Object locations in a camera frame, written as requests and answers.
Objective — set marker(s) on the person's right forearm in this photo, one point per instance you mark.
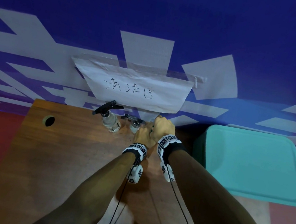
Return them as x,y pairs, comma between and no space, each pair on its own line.
214,206

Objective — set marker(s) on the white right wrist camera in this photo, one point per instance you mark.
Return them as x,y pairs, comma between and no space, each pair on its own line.
167,172

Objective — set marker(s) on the black wristband with markers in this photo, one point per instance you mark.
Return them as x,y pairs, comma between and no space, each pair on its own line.
169,144
137,150

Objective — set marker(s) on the small clear spray bottle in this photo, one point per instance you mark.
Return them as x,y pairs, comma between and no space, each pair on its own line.
135,123

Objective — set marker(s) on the white paper sign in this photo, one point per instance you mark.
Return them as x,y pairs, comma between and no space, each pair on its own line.
137,88

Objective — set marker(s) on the person's right fingers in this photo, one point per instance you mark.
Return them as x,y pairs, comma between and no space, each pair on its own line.
159,120

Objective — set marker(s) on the teal plastic bin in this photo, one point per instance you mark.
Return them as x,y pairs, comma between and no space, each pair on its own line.
252,162

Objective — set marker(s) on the person's right hand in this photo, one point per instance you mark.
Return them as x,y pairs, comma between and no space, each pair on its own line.
165,127

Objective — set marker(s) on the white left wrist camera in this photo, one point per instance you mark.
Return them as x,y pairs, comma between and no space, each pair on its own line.
135,174

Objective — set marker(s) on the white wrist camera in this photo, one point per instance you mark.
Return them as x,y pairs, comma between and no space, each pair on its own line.
135,174
167,172

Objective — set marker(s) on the person's left hand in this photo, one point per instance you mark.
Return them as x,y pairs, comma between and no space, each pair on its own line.
142,137

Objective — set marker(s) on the black left wristband with markers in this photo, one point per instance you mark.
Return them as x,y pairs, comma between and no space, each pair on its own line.
137,150

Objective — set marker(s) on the black right wristband with markers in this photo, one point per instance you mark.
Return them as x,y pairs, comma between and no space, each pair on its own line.
169,144

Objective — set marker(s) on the large clear spray bottle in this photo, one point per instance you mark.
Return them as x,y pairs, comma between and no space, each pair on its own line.
110,120

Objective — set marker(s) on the person's left forearm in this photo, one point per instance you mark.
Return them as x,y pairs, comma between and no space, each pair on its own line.
94,190

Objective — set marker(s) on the person's left fingers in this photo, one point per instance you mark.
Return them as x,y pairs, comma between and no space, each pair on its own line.
139,130

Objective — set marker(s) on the clear tape strip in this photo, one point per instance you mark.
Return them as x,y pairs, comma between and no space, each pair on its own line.
148,69

